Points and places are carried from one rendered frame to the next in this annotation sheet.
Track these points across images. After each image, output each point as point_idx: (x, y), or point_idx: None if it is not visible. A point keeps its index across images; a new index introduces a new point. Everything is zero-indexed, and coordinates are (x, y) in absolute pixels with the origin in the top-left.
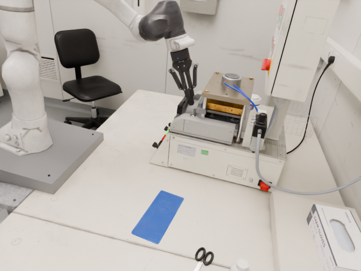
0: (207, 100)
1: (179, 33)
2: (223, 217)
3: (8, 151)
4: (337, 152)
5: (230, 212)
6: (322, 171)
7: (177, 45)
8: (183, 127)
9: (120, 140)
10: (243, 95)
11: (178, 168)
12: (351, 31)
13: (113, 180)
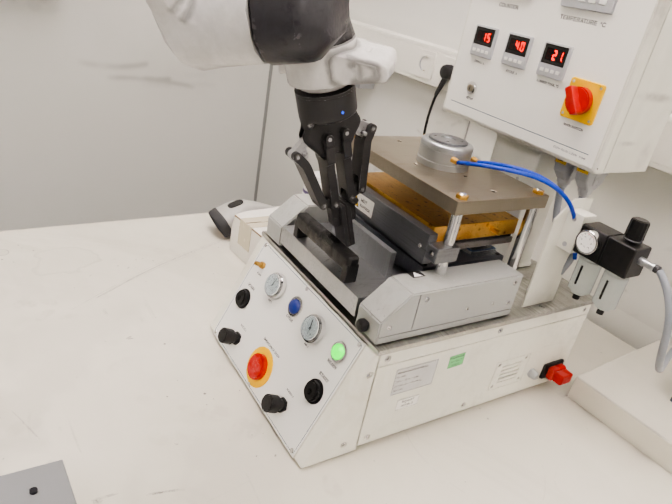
0: (431, 219)
1: (351, 30)
2: (587, 494)
3: None
4: None
5: (576, 471)
6: None
7: (367, 70)
8: (415, 318)
9: (120, 447)
10: (515, 186)
11: (383, 436)
12: (458, 13)
13: None
